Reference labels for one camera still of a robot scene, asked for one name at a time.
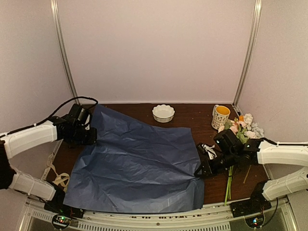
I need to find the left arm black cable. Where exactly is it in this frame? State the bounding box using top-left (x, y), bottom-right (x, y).
top-left (0, 96), bottom-right (99, 139)

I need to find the floral ceramic mug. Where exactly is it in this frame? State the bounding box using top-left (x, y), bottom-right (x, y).
top-left (211, 104), bottom-right (231, 130)

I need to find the blue hydrangea flower bunch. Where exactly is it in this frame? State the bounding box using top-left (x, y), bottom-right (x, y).
top-left (218, 114), bottom-right (264, 205)

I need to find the front aluminium rail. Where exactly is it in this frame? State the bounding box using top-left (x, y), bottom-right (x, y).
top-left (20, 192), bottom-right (295, 231)

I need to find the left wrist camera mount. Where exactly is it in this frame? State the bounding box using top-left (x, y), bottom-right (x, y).
top-left (68, 103), bottom-right (92, 127)

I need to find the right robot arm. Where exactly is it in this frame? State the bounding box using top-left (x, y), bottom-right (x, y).
top-left (194, 129), bottom-right (308, 213)

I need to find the blue wrapping paper sheet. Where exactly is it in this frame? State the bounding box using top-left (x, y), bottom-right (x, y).
top-left (64, 105), bottom-right (205, 214)

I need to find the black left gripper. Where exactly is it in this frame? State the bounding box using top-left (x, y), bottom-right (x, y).
top-left (68, 126), bottom-right (97, 145)

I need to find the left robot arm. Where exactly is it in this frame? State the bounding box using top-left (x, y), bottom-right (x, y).
top-left (0, 114), bottom-right (97, 214)

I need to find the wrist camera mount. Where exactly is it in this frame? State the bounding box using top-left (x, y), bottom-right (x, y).
top-left (68, 103), bottom-right (92, 127)
top-left (196, 143), bottom-right (217, 160)

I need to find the left aluminium corner post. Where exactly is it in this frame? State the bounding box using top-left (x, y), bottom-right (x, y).
top-left (50, 0), bottom-right (78, 97)

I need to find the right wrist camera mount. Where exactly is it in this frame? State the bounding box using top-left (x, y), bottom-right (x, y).
top-left (196, 143), bottom-right (217, 160)

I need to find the cream ribbon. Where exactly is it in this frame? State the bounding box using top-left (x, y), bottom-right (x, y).
top-left (41, 154), bottom-right (70, 192)

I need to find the white fluted ceramic dish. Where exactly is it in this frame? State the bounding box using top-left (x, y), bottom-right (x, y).
top-left (152, 104), bottom-right (175, 123)

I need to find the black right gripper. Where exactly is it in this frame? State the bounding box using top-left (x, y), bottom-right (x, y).
top-left (195, 150), bottom-right (237, 178)

